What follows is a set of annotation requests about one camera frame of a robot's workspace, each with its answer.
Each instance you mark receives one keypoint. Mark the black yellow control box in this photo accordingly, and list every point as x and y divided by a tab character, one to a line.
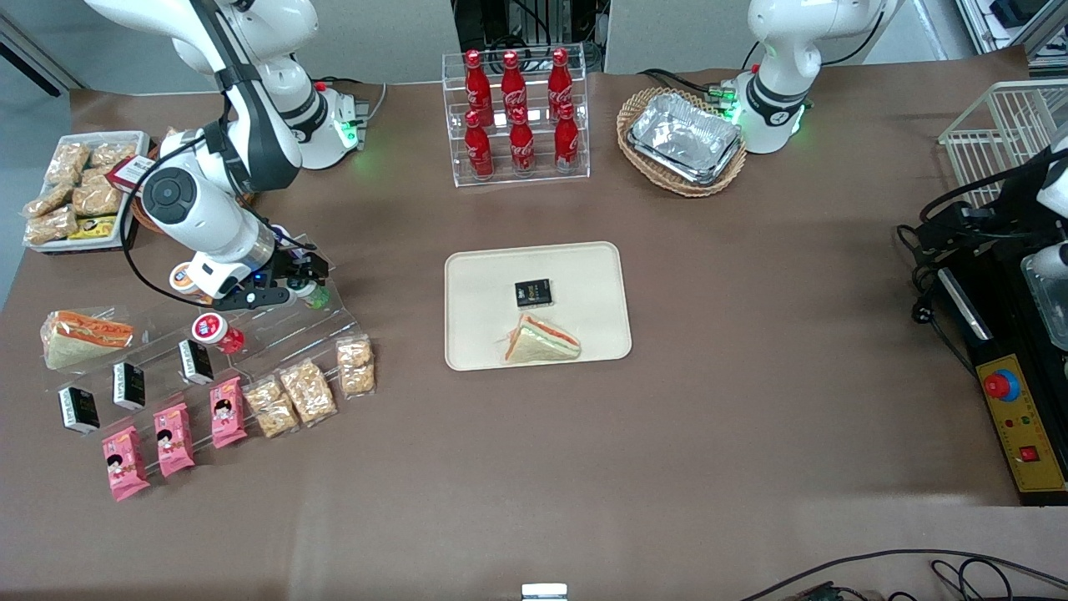
1030	434

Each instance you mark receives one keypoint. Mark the white rectangular tray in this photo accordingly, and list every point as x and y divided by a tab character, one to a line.
125	238

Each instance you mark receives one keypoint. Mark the green gum bottle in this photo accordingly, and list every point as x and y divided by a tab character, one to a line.
314	295

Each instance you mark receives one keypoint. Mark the clear acrylic stepped stand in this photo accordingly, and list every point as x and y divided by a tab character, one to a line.
275	334

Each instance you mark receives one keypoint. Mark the beige plastic tray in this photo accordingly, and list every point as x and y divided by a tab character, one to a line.
584	284

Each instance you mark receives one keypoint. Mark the silver foil tray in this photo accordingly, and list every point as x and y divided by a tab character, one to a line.
684	133

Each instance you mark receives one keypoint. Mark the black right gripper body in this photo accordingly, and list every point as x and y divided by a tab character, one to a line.
290	261

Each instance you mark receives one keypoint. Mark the wrapped triangle sandwich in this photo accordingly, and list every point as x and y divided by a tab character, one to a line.
83	338
541	342

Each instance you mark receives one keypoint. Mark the clear acrylic bottle rack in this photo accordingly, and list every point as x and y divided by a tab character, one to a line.
542	179

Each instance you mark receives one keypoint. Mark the red cookie box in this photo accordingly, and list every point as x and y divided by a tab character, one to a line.
129	173

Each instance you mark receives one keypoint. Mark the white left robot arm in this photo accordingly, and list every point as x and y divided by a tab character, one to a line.
784	50

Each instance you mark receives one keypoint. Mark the red gum bottle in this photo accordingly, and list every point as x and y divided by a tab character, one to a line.
215	331

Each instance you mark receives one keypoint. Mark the clear plastic box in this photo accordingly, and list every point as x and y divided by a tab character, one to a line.
1050	300

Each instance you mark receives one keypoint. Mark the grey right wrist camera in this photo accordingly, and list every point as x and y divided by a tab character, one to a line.
254	297

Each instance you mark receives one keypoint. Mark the clear granola snack bag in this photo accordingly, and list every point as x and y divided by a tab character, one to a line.
309	392
115	154
97	196
356	366
271	409
52	225
67	163
48	200

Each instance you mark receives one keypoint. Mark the orange gum bottle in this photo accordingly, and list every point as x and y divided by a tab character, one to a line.
182	280

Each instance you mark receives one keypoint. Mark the small black snack box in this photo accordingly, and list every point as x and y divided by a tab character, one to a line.
129	386
533	293
196	361
79	410

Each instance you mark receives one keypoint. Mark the black background equipment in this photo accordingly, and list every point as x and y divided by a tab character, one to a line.
526	21

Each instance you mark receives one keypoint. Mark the red emergency stop button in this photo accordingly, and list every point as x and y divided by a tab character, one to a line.
1000	385

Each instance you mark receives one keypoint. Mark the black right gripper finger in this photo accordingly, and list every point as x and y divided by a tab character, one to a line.
296	287
320	272

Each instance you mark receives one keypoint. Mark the pink snack pack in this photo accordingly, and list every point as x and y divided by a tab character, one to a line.
125	463
227	412
174	440

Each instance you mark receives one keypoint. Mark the brown wicker basket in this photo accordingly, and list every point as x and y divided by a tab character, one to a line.
140	220

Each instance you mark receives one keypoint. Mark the red cola bottle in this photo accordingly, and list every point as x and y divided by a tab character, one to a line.
522	146
512	83
479	150
566	142
559	83
476	83

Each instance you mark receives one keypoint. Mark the yellow snack packet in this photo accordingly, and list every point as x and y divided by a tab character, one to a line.
93	229

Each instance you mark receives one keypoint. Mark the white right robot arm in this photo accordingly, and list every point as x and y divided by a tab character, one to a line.
209	209

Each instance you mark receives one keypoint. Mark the aluminium frame shelf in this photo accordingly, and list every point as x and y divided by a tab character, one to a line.
1018	21

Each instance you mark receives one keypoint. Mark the light wicker basket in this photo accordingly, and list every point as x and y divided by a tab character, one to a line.
680	188

